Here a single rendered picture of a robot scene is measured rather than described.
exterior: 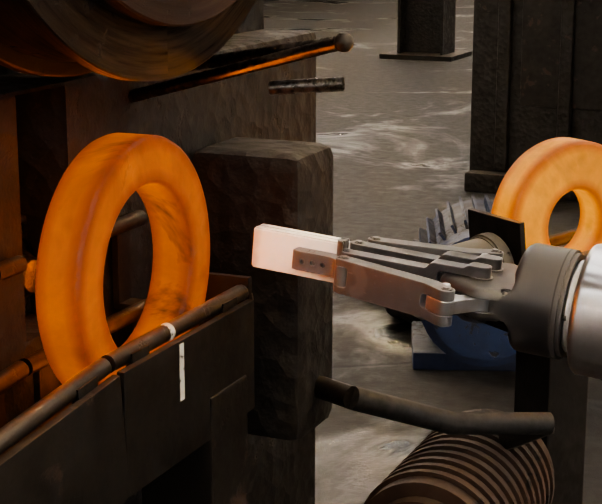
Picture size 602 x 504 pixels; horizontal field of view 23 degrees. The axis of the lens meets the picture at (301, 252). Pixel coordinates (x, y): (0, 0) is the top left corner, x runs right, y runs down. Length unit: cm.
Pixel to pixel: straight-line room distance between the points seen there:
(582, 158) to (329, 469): 140
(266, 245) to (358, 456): 168
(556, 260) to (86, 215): 31
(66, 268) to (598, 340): 34
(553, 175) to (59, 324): 56
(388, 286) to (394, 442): 181
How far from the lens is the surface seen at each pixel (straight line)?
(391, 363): 325
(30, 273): 103
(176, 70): 96
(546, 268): 97
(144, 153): 96
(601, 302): 95
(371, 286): 99
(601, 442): 284
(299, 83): 99
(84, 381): 89
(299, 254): 103
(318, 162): 117
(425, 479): 121
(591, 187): 136
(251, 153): 116
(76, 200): 92
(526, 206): 131
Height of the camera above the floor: 99
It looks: 13 degrees down
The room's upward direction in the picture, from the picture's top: straight up
